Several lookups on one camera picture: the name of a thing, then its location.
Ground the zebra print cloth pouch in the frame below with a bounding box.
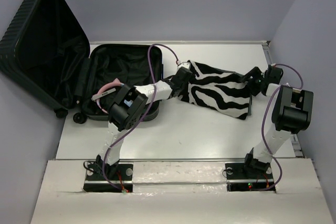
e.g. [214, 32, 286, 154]
[178, 60, 251, 120]

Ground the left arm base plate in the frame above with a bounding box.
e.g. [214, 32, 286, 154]
[83, 161, 133, 193]

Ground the checkered slim rectangular box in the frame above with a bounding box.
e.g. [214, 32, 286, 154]
[91, 88, 116, 101]

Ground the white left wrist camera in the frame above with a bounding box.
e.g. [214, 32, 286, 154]
[177, 61, 191, 70]

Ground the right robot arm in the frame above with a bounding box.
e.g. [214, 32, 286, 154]
[240, 64, 313, 178]

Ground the black hard-shell suitcase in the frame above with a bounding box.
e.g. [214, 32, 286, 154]
[1, 0, 163, 123]

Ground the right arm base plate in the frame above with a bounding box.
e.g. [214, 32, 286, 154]
[222, 163, 276, 192]

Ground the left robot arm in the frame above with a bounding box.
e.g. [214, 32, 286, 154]
[87, 62, 192, 181]

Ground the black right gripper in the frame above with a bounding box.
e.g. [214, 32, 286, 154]
[237, 67, 267, 97]

